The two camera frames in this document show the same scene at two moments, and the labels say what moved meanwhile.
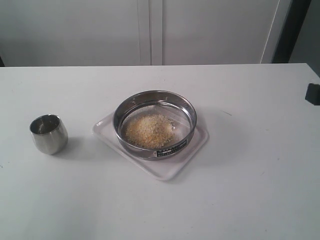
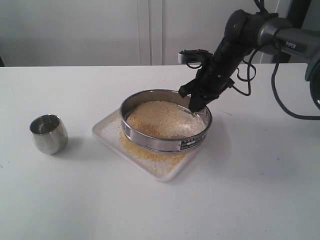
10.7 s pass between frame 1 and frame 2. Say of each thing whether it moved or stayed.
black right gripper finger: moved
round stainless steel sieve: moved
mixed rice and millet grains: moved
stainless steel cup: stayed
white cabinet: stayed
